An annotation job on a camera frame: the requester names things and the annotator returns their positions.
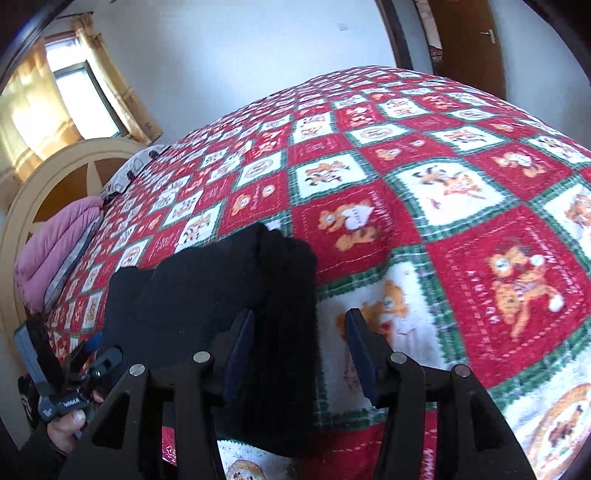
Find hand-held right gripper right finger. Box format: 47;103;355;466
344;307;536;480

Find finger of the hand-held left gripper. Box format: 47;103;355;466
69;335;105;370
85;347;123;386

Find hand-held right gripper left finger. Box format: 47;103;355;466
60;308;256;480

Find dark navy pants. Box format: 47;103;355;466
102;222;319;455

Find person's left forearm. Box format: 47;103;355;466
14;418;70;480

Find person's left hand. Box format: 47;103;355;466
46;390;101;457

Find pink folded quilt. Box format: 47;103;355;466
14;196;105;310

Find cream wooden headboard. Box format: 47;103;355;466
0;138;148;370

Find white patterned pillow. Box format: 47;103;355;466
100;144;167;204

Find red checked printed blanket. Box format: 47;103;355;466
44;65;591;480

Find yellow curtain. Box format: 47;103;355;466
0;37;84;181
69;14;164;144

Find window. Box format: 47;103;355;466
44;37;130;139

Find brown wooden door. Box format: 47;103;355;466
427;0;506;100

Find dark wooden door frame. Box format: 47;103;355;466
376;0;444;75

